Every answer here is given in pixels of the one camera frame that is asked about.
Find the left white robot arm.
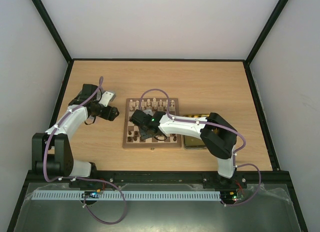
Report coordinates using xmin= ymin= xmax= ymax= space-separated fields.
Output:
xmin=31 ymin=84 xmax=119 ymax=180

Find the black enclosure frame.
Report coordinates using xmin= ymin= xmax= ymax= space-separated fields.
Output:
xmin=7 ymin=0 xmax=308 ymax=231

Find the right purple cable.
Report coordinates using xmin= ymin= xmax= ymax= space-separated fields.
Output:
xmin=139 ymin=88 xmax=263 ymax=207

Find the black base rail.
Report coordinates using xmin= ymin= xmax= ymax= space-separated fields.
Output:
xmin=24 ymin=170 xmax=293 ymax=191

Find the gold tin with pieces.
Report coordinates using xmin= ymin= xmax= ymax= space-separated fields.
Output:
xmin=183 ymin=114 xmax=209 ymax=150

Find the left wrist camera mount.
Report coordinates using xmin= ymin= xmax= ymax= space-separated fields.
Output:
xmin=98 ymin=91 xmax=116 ymax=107

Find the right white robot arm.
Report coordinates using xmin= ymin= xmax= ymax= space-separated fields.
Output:
xmin=129 ymin=110 xmax=240 ymax=188

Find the silver tin lid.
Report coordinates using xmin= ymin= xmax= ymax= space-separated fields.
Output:
xmin=68 ymin=89 xmax=86 ymax=106

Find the purple cable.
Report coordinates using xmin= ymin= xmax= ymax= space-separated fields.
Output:
xmin=41 ymin=76 xmax=127 ymax=224
xmin=139 ymin=88 xmax=263 ymax=207

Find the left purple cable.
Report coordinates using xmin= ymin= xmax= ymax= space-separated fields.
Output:
xmin=41 ymin=76 xmax=127 ymax=224

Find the wooden chess board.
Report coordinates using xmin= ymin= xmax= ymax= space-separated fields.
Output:
xmin=122 ymin=97 xmax=182 ymax=150

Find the white slotted cable duct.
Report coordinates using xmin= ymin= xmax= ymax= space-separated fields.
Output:
xmin=31 ymin=190 xmax=221 ymax=201

